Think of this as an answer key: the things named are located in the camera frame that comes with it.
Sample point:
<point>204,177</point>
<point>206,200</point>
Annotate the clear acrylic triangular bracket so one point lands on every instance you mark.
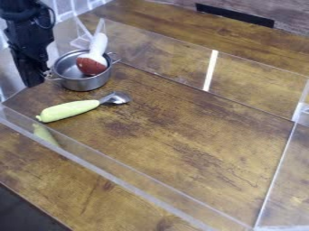
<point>83,39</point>

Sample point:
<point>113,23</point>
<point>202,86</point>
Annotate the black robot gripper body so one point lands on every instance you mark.
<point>31,20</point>

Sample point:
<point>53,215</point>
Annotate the green handled metal spoon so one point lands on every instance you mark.
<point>74,108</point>

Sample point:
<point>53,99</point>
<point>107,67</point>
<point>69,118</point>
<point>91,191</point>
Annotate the small silver metal pot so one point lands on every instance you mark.
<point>67,75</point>

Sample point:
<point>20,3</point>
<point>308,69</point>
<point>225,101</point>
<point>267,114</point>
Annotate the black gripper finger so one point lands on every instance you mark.
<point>31,69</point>

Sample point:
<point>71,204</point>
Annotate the black strip on table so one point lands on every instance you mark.
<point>248,18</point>

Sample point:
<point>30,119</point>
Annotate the white and red toy mushroom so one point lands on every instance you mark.
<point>91,62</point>

